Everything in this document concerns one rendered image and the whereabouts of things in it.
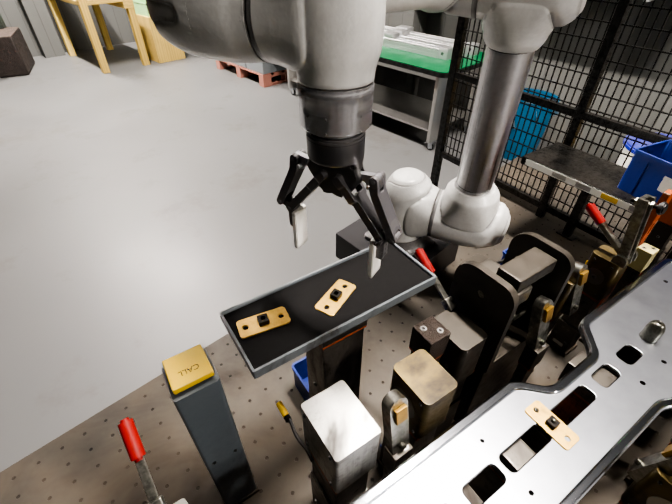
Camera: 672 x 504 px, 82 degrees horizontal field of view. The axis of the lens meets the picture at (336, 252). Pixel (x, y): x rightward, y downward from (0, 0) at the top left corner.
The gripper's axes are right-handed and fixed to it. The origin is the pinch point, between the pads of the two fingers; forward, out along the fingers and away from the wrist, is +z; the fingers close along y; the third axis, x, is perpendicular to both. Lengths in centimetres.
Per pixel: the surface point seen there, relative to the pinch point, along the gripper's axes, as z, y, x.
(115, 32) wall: 108, -747, 437
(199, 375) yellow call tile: 10.5, -8.8, -23.6
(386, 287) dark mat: 10.6, 6.4, 7.0
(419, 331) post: 16.6, 14.2, 5.7
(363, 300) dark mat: 10.5, 4.4, 2.0
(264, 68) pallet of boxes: 103, -346, 381
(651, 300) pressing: 27, 54, 50
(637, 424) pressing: 27, 52, 15
